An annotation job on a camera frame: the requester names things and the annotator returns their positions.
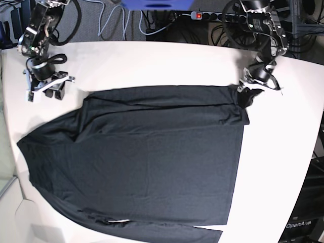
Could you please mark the black power strip red switch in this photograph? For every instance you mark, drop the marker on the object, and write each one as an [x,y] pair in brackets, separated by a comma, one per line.
[217,17]

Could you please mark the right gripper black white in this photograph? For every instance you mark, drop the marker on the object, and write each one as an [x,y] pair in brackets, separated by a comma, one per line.
[41,75]

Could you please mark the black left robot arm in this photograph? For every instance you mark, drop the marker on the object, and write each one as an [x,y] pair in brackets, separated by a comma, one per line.
[263,23]

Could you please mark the black OpenArm labelled case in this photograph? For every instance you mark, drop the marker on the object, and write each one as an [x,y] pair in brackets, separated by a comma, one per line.
[306,220]

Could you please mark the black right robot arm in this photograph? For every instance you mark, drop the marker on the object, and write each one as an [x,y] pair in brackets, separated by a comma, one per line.
[39,33]

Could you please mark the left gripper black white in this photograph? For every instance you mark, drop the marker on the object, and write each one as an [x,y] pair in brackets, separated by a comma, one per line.
[257,78]

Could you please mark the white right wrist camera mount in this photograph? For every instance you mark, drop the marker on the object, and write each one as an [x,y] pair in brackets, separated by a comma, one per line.
[30,96]

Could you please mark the blue plastic bin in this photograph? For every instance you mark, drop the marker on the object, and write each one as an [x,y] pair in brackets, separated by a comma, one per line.
[160,5]

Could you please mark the dark navy long-sleeve T-shirt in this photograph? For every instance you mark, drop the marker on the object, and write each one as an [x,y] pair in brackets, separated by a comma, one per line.
[153,164]

